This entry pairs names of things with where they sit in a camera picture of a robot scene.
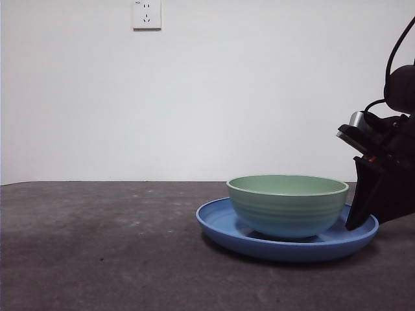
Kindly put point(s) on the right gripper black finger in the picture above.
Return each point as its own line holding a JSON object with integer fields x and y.
{"x": 364, "y": 194}
{"x": 398, "y": 194}

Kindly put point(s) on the green ribbed bowl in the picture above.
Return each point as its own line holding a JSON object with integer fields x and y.
{"x": 288, "y": 210}

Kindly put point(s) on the blue plate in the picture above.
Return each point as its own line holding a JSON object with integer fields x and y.
{"x": 285, "y": 251}

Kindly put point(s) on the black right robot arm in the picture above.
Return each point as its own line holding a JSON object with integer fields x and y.
{"x": 402, "y": 89}

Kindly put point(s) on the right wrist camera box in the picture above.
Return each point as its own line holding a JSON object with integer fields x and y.
{"x": 356, "y": 120}

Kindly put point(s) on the white wall socket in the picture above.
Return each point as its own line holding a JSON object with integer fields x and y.
{"x": 147, "y": 17}

